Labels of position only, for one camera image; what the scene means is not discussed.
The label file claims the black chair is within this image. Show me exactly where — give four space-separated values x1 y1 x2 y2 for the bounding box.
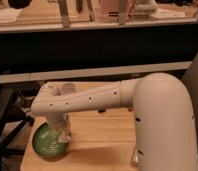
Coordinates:
0 83 34 171

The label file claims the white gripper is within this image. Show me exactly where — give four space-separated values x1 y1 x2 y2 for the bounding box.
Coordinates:
46 113 71 137

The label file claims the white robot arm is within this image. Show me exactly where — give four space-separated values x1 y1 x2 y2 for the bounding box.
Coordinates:
31 73 198 171

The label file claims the small dark object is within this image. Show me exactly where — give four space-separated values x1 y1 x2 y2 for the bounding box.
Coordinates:
98 109 106 113

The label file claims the wooden table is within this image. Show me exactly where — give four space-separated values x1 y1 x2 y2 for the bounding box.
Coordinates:
19 81 140 171

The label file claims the green ceramic bowl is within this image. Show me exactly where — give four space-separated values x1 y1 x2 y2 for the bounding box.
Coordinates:
32 122 68 158

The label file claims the white sponge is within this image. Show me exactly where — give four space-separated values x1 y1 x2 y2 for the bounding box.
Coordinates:
58 133 71 143

